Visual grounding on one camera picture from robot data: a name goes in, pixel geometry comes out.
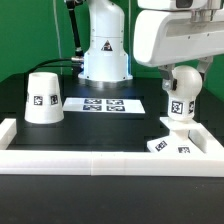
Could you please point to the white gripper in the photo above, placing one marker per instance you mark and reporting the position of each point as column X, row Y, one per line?
column 162, row 38

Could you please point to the white lamp bulb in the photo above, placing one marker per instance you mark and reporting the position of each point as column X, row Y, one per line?
column 181, row 101

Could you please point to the white lamp base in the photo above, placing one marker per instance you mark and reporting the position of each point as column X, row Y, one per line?
column 177, row 141

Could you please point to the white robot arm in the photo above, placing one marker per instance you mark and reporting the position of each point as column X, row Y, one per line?
column 105, row 60

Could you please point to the white lamp shade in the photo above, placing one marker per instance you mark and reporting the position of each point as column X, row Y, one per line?
column 43, row 104

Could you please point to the white marker sheet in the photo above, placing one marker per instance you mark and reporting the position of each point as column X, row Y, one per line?
column 101, row 105

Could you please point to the white U-shaped frame fence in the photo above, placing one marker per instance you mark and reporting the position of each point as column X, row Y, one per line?
column 39, row 162

